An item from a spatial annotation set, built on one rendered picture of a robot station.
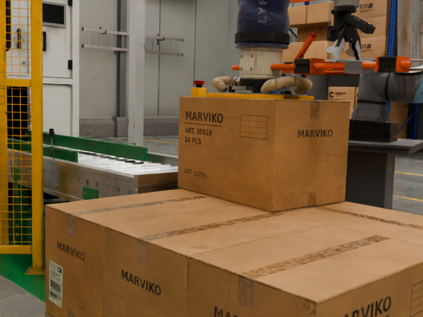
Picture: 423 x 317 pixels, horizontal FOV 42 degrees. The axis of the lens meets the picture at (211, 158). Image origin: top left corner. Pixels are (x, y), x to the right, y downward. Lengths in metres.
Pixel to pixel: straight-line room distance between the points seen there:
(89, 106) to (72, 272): 10.48
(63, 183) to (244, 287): 1.78
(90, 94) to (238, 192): 10.38
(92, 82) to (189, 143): 10.09
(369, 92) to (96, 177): 1.39
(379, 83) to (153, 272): 1.69
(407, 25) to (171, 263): 1.72
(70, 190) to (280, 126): 1.30
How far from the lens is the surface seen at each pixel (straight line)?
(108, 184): 2.53
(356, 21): 2.02
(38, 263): 3.06
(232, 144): 2.09
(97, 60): 12.44
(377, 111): 2.84
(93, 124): 12.22
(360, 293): 1.28
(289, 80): 2.13
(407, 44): 2.75
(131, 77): 5.77
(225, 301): 1.33
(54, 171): 2.99
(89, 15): 12.43
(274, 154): 1.93
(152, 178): 2.38
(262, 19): 2.21
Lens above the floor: 0.94
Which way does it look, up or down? 6 degrees down
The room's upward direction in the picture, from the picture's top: 2 degrees clockwise
